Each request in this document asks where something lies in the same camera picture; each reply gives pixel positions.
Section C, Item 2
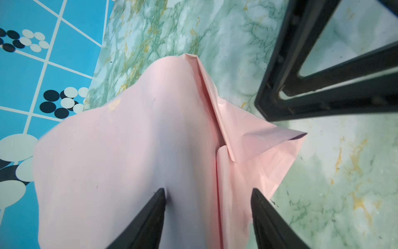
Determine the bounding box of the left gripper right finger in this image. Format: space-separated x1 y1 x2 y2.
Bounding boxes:
250 188 309 249

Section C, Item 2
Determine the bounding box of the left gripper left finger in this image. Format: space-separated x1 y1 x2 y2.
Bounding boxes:
108 188 166 249

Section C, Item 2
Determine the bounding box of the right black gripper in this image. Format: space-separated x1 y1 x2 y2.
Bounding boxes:
255 1 398 121

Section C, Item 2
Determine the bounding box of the purple wrapping paper sheet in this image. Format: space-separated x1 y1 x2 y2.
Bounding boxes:
33 54 305 249

